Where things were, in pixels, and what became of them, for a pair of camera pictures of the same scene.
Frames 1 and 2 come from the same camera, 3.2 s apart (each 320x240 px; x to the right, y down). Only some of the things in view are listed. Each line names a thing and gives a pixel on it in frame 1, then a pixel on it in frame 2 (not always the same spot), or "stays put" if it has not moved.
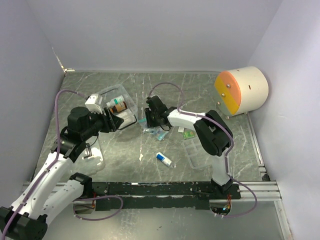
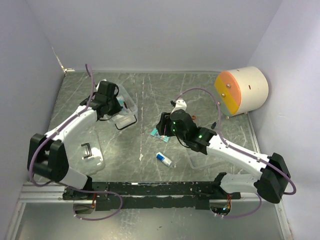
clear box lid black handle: x=91 y=160 stays put
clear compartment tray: x=199 y=157 stays put
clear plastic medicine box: x=116 y=98 stays put
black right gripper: x=149 y=122 → x=163 y=125
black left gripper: x=110 y=125 → x=118 y=108
